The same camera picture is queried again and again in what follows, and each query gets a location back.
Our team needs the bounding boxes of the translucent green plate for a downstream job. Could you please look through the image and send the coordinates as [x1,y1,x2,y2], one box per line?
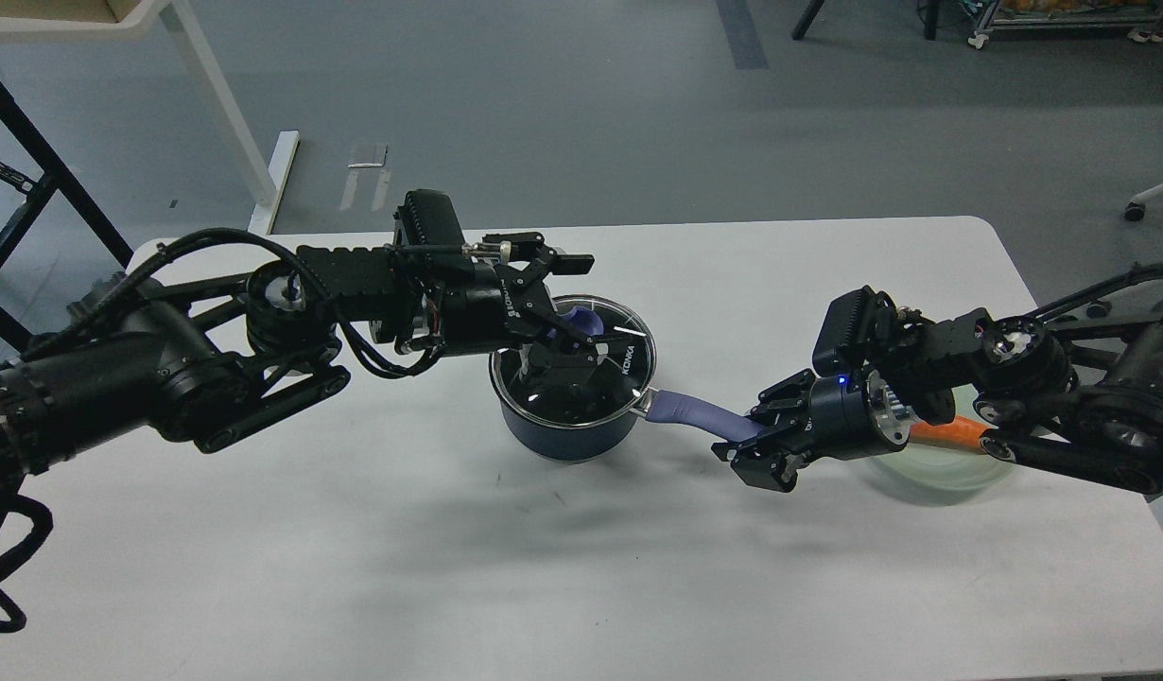
[868,387,1011,495]

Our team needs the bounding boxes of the office chair base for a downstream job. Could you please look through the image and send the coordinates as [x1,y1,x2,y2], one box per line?
[1085,182,1163,318]

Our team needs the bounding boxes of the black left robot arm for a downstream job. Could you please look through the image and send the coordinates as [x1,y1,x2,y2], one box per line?
[0,189,600,635]

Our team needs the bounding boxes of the black metal rack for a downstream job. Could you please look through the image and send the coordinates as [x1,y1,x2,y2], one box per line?
[0,78,131,352]

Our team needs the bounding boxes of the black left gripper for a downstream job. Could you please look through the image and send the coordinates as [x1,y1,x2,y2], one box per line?
[438,232,599,390]

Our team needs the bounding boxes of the white table leg frame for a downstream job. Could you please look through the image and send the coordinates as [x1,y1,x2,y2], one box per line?
[0,0,301,235]

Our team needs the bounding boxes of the glass pot lid purple knob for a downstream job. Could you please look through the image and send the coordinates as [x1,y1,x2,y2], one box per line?
[488,294,658,430]

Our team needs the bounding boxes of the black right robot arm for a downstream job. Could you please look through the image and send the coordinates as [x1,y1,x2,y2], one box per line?
[712,263,1163,495]

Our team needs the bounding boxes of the orange toy carrot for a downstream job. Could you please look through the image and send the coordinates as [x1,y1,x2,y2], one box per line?
[909,415,991,454]

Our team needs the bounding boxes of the wheeled metal cart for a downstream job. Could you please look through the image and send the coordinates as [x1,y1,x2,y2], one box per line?
[963,1,1163,50]

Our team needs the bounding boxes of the black furniture leg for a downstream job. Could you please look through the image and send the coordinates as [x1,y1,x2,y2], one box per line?
[790,0,826,42]

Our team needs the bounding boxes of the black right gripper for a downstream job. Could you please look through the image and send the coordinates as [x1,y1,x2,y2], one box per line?
[711,370,913,493]

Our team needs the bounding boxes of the dark blue pot purple handle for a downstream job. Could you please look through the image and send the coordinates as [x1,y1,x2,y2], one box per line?
[490,294,768,464]

